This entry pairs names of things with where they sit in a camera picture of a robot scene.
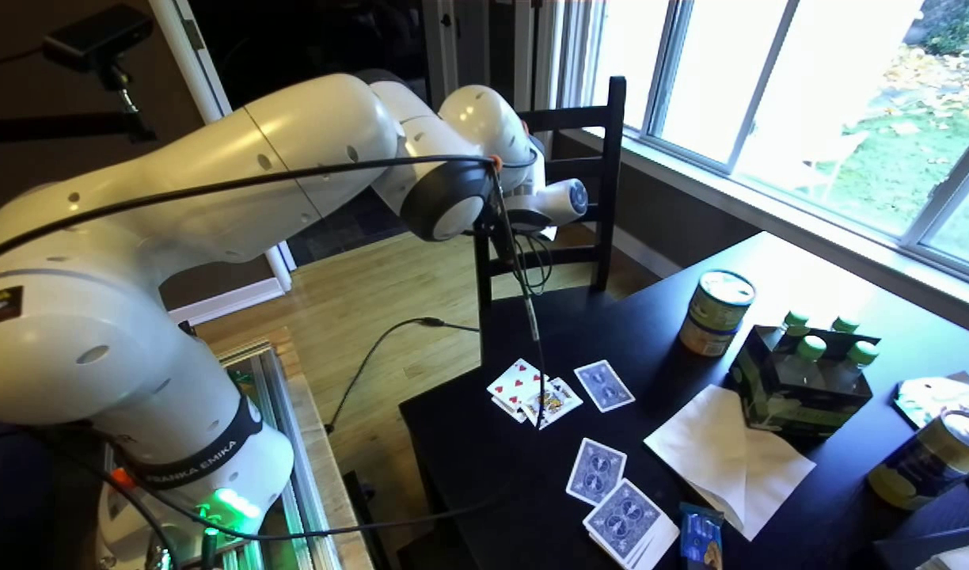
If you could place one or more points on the dark wooden ladderback chair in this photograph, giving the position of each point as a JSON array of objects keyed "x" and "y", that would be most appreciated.
[{"x": 613, "y": 168}]

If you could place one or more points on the white wooden frame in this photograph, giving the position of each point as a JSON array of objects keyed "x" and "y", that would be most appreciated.
[{"x": 240, "y": 299}]

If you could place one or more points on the white baseboard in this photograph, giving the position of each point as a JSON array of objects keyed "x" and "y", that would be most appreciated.
[{"x": 652, "y": 257}]

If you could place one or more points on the yellow labelled can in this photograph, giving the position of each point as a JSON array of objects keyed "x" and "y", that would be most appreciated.
[{"x": 929, "y": 462}]

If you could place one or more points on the face-up hearts playing card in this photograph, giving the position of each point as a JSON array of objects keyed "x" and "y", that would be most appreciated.
[{"x": 509, "y": 386}]

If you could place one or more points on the face-up court playing card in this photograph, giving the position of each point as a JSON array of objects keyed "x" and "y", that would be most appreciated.
[{"x": 559, "y": 404}]

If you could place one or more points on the large window with frame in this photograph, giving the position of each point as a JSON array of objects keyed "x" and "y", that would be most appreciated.
[{"x": 820, "y": 104}]

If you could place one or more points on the tan cardboard piece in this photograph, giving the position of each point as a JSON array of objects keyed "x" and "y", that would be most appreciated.
[{"x": 725, "y": 460}]

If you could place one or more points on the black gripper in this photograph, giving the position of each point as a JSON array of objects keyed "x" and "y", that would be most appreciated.
[{"x": 526, "y": 227}]

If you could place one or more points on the blue-backed playing card stack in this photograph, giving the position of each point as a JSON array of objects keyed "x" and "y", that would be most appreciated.
[{"x": 625, "y": 523}]

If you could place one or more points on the black camera on stand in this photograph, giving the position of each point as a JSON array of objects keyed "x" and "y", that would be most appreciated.
[{"x": 91, "y": 37}]

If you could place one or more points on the white flat package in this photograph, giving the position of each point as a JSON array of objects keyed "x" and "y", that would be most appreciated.
[{"x": 943, "y": 400}]

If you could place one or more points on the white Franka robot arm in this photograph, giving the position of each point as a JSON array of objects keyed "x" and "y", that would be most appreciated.
[{"x": 138, "y": 264}]

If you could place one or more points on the metal framed glass panel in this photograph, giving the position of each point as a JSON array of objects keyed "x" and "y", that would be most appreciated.
[{"x": 283, "y": 444}]

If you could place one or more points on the can with green lid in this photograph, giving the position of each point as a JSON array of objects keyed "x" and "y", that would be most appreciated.
[{"x": 716, "y": 311}]

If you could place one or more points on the green bottle pack black carrier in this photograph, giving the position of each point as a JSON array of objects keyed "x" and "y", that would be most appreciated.
[{"x": 802, "y": 384}]

